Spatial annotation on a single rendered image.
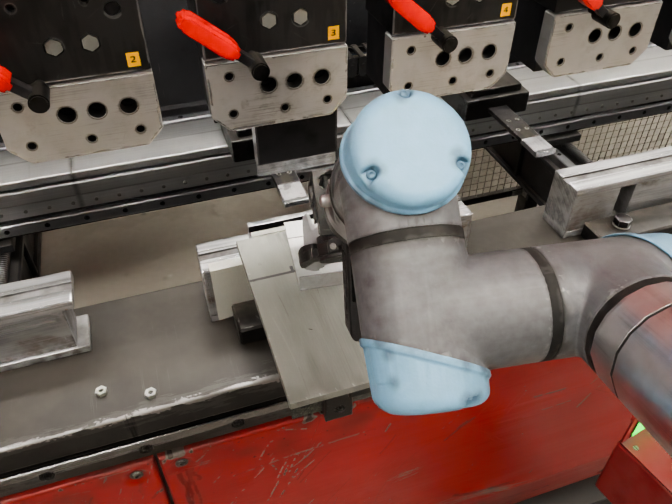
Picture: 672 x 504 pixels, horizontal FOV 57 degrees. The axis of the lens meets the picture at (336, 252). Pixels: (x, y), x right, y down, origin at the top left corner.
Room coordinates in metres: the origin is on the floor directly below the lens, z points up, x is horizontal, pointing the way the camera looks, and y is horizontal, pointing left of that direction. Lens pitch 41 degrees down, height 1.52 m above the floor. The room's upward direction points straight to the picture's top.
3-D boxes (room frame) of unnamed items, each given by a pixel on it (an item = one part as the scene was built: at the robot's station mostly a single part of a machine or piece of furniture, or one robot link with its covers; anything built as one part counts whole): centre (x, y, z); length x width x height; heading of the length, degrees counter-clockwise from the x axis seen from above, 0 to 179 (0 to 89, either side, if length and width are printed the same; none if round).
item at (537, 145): (0.94, -0.28, 1.01); 0.26 x 0.12 x 0.05; 18
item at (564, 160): (1.21, -0.40, 0.81); 0.64 x 0.08 x 0.14; 18
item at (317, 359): (0.51, 0.00, 1.00); 0.26 x 0.18 x 0.01; 18
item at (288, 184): (0.81, 0.09, 1.01); 0.26 x 0.12 x 0.05; 18
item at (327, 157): (0.66, 0.05, 1.13); 0.10 x 0.02 x 0.10; 108
